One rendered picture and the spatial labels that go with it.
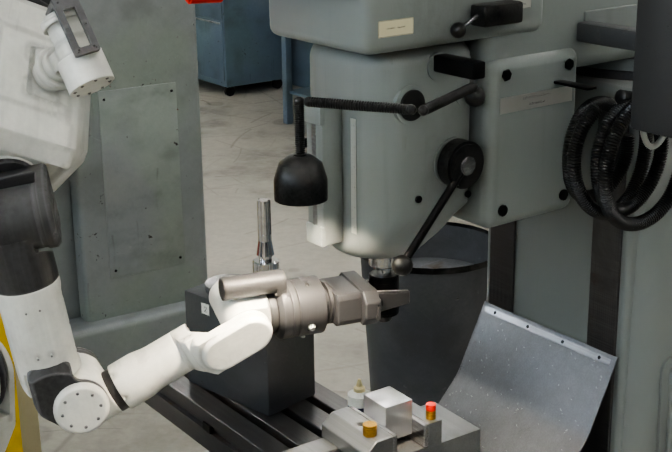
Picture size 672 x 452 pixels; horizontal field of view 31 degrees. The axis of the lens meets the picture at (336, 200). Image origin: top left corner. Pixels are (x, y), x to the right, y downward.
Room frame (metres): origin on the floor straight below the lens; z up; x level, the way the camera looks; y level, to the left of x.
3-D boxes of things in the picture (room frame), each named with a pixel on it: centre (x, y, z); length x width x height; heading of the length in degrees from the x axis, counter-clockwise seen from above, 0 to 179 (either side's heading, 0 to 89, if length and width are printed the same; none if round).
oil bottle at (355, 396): (1.87, -0.04, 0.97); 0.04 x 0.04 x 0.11
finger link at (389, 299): (1.72, -0.08, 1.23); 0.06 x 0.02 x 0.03; 111
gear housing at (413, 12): (1.77, -0.11, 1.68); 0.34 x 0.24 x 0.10; 126
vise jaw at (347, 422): (1.71, -0.03, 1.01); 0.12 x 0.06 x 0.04; 34
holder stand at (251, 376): (2.07, 0.16, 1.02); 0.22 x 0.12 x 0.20; 47
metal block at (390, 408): (1.74, -0.08, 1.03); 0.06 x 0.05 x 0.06; 34
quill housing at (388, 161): (1.75, -0.08, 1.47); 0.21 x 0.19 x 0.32; 36
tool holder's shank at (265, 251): (2.03, 0.13, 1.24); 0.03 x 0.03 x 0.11
